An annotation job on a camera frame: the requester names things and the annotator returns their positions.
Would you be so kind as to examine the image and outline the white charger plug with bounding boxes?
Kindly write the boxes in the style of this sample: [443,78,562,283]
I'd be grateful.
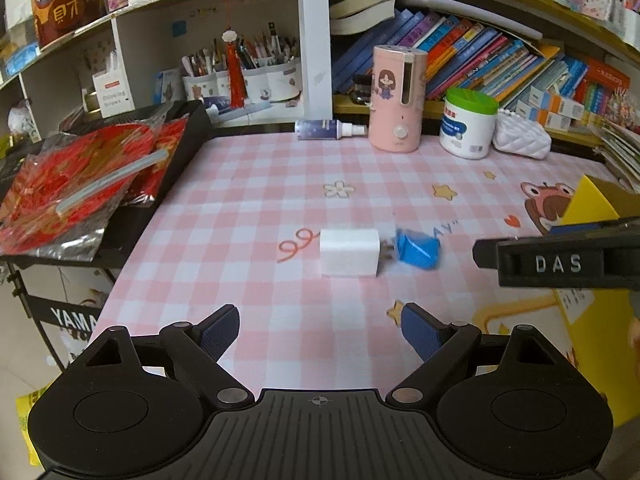
[318,228,392,280]

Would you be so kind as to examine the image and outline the translucent glue stick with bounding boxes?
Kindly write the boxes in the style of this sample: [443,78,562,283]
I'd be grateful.
[55,148,169,216]

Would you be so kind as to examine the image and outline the fortune god figurine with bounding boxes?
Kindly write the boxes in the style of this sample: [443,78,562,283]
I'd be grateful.
[29,0,107,50]

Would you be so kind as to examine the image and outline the black keyboard stand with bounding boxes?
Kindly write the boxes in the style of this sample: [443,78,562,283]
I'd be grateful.
[0,259,68,373]

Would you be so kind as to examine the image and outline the pink checked tablecloth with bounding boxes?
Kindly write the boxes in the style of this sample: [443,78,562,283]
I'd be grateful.
[97,125,640,393]

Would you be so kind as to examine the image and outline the white pen holder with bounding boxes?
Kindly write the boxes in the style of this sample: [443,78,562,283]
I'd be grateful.
[267,58,302,102]
[242,66,274,104]
[182,71,219,104]

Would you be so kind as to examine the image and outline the gold tin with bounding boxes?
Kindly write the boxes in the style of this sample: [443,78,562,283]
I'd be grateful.
[82,89,104,120]

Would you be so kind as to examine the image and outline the white jar with green lid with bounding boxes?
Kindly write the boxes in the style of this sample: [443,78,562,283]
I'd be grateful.
[439,87,500,160]

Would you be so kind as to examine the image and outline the bunch of pens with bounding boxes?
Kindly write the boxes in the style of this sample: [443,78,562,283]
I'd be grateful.
[181,21,301,77]

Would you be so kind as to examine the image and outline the red packets in plastic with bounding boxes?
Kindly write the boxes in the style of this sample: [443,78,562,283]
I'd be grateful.
[0,119,190,262]

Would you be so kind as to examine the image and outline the white straw box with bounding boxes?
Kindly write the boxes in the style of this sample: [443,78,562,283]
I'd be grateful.
[92,72,136,117]

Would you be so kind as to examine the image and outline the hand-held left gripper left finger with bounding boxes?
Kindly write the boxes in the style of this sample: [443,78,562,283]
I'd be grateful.
[70,304,255,411]

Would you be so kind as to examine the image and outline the yellow plastic bag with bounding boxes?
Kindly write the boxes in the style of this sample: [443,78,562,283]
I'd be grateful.
[16,389,47,467]

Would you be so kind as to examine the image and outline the pile of papers and booklets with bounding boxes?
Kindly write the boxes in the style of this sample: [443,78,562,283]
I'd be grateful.
[596,119,640,194]

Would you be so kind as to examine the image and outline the white shelf unit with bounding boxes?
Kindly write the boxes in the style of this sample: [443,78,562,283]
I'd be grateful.
[0,0,640,148]

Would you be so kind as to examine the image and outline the stack of flat-lying books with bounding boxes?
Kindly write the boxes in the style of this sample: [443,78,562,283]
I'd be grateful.
[329,0,402,37]

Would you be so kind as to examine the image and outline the small spray bottle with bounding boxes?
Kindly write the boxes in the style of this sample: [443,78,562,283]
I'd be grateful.
[294,118,369,141]

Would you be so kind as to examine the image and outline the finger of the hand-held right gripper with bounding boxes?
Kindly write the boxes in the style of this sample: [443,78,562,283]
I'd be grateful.
[472,238,500,270]
[549,216,640,241]

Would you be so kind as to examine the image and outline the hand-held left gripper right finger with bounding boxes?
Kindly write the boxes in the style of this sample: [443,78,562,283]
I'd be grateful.
[387,302,576,407]

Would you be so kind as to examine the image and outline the orange and white cartons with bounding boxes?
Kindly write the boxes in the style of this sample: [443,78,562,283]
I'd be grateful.
[514,86,587,134]

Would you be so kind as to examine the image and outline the yellow cardboard box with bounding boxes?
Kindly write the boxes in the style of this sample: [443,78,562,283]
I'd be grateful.
[550,174,640,429]

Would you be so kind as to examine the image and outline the red tassel ornament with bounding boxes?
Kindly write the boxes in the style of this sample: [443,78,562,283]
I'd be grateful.
[220,29,249,109]

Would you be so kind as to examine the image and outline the white quilted pouch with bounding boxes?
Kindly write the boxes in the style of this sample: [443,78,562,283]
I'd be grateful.
[492,107,552,160]

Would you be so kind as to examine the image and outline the red boxed book set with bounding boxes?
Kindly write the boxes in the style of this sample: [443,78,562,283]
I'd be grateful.
[574,57,632,117]

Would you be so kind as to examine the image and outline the blue toy block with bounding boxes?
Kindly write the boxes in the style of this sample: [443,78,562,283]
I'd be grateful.
[394,228,441,269]

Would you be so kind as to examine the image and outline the pink humidifier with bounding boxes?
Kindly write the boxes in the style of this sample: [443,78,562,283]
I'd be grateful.
[368,44,429,154]

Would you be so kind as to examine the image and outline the black electronic keyboard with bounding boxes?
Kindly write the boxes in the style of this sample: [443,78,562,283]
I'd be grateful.
[0,99,217,313]

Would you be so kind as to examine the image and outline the white patterned pencil box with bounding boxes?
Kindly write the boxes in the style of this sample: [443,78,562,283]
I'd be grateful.
[579,0,617,22]

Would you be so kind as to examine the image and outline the row of upright books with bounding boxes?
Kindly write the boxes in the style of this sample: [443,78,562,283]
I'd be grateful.
[331,7,591,105]

